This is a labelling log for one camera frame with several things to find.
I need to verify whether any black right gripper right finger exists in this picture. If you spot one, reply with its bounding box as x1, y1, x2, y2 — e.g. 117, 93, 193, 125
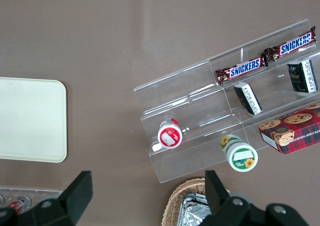
197, 170, 308, 226

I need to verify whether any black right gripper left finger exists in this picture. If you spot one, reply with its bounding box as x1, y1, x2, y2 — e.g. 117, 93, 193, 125
0, 170, 94, 226

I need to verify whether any light wicker oval basket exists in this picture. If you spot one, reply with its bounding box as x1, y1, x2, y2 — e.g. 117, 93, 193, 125
161, 177, 231, 226

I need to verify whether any cream rectangular plastic tray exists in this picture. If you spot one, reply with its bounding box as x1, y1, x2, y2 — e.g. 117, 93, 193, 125
0, 77, 68, 164

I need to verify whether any clear acrylic bottle rack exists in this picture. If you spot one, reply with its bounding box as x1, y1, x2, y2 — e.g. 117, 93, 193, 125
0, 186, 64, 213

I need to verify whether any stack of aluminium foil trays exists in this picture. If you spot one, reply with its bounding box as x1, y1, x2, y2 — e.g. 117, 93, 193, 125
177, 192, 214, 226

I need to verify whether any green sunflower yogurt cup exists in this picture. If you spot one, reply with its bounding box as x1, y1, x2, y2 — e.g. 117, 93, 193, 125
219, 134, 259, 173

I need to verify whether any red cola bottle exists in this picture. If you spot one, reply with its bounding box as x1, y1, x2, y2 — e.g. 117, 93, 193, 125
8, 195, 33, 209

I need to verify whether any red strawberry yogurt cup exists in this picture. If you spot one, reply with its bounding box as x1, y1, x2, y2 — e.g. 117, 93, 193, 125
157, 118, 185, 149

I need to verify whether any small black carton box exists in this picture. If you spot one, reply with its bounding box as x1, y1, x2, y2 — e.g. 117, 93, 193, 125
233, 82, 264, 116
286, 58, 320, 94

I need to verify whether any red plaid cookie box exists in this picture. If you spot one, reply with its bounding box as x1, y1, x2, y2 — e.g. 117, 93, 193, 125
258, 102, 320, 155

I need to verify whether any clear acrylic stepped shelf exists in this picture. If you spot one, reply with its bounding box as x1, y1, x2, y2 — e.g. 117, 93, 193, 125
133, 19, 320, 184

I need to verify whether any Snickers chocolate bar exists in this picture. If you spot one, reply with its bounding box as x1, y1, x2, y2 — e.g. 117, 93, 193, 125
263, 26, 318, 63
215, 56, 269, 85

